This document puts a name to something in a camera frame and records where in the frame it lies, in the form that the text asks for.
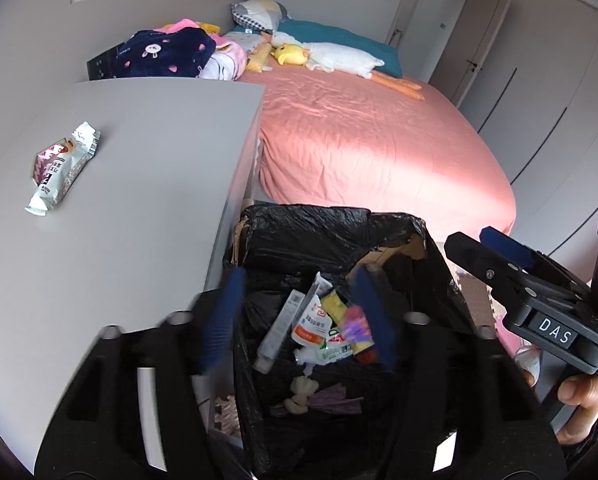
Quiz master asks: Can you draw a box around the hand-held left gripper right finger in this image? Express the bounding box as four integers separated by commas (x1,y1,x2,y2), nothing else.
351,264,568,480

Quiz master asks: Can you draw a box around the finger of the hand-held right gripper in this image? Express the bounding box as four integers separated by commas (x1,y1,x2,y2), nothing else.
480,226,594,292
444,232,580,313

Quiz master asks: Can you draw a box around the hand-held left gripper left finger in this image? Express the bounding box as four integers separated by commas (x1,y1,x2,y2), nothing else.
34,266,248,480

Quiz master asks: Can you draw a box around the purple orange toy cube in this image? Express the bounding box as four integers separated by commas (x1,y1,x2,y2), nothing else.
340,306,370,345

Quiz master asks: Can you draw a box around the yellow packet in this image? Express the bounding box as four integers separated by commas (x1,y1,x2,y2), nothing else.
321,290,376,357

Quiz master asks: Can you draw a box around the long white carton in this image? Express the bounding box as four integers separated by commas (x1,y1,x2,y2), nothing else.
254,288,306,374

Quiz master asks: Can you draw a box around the green white packet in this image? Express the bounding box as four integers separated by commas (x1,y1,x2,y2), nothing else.
294,329,356,367

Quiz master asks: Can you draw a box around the white red squeeze pouch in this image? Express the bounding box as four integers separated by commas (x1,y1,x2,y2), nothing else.
291,272,336,349

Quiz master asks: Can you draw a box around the black garbage bag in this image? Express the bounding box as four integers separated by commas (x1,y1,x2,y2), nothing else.
222,203,480,478

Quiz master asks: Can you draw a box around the purple plastic bag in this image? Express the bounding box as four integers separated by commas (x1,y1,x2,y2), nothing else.
270,383,366,417

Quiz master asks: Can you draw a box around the small white plush toy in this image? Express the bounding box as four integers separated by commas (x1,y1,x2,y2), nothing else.
284,376,320,416

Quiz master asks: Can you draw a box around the person's right hand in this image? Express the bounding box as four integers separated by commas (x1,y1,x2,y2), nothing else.
556,373,598,447

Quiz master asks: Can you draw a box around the beige foam floor mat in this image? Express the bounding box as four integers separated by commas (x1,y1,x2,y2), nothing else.
456,274,506,332

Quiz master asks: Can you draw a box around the pink bed sheet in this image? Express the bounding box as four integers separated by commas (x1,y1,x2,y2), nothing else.
238,67,518,235

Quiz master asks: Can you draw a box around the white closet door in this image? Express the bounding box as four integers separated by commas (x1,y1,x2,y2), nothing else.
450,0,514,107

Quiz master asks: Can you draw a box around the grey pink zigzag snack packet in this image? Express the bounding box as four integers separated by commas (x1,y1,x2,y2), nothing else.
25,121,102,217

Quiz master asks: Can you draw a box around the white goose plush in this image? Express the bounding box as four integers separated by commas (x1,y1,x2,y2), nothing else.
270,30,428,102

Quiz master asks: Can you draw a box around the grey door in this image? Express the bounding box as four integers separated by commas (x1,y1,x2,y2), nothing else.
385,0,476,50

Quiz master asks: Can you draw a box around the pink white folded blanket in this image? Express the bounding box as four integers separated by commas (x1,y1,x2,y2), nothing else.
198,40,248,81

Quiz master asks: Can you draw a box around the long yellow plush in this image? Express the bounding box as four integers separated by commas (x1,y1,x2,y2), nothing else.
245,41,276,74

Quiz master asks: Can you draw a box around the teal pillow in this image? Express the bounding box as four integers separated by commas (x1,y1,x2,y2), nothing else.
278,19,402,79

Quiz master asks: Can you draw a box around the navy rabbit print blanket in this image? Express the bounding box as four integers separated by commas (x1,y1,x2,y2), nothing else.
112,27,218,80

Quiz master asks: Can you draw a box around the yellow duck plush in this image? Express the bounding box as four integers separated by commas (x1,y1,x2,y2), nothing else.
271,43,310,67

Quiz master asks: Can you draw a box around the black box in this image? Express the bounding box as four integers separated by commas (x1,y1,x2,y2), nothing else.
86,45,122,82

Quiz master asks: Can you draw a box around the pink cloth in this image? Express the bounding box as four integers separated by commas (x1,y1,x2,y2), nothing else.
153,18,200,36

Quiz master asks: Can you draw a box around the patterned grey yellow pillow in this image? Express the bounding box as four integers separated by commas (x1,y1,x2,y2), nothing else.
230,0,290,34

